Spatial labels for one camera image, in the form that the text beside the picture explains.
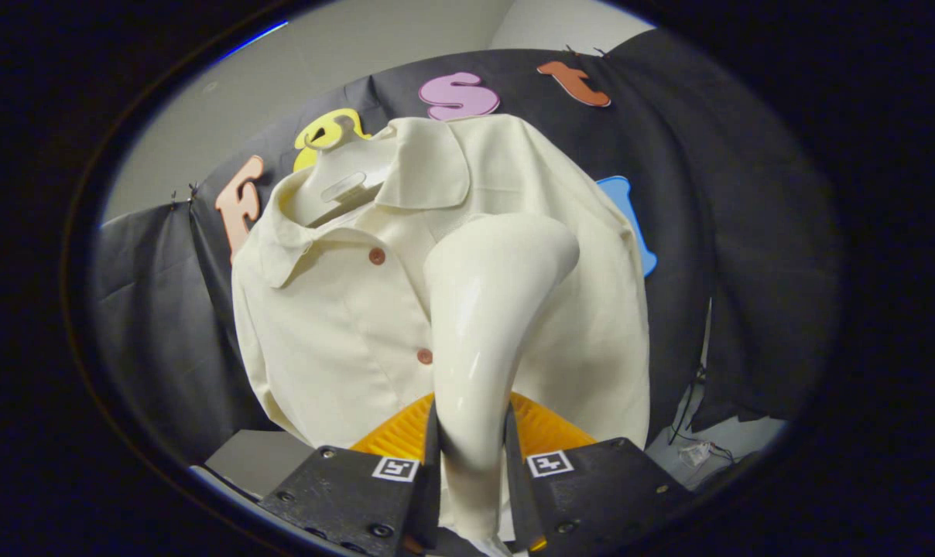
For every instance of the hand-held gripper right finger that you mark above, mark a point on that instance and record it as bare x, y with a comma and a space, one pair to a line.
518, 503

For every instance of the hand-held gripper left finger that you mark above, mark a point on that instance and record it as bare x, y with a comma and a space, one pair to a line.
425, 510

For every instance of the cream button shirt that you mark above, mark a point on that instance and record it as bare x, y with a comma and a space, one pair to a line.
336, 333

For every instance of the grey drawer cabinet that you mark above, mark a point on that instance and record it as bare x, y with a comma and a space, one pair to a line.
258, 460

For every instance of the white mannequin torso stand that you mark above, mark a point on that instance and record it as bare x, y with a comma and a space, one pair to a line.
336, 182

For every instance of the black backdrop cloth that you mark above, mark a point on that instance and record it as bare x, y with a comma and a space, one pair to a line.
731, 232

